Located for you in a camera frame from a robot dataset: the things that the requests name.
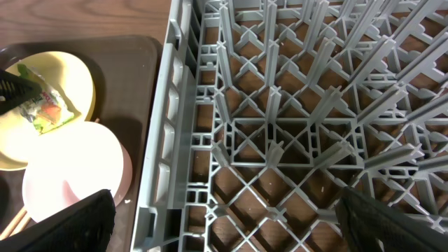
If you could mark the brown serving tray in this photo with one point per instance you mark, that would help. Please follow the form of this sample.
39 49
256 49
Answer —
123 69

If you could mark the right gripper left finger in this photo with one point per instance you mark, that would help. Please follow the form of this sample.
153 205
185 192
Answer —
84 226

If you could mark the pink bowl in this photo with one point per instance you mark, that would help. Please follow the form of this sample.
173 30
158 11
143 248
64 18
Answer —
71 164

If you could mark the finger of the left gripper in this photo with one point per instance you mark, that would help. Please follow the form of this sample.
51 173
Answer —
15 91

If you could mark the yellow plate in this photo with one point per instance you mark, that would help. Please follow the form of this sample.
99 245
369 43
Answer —
71 77

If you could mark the green snack wrapper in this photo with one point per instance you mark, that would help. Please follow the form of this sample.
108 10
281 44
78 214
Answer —
46 111

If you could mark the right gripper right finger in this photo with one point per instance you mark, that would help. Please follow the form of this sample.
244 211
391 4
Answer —
365 222

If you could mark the grey dishwasher rack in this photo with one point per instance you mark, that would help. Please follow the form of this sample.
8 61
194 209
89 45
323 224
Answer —
265 110

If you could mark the wooden chopstick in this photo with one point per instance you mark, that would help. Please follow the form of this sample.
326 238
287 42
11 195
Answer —
14 221
19 227

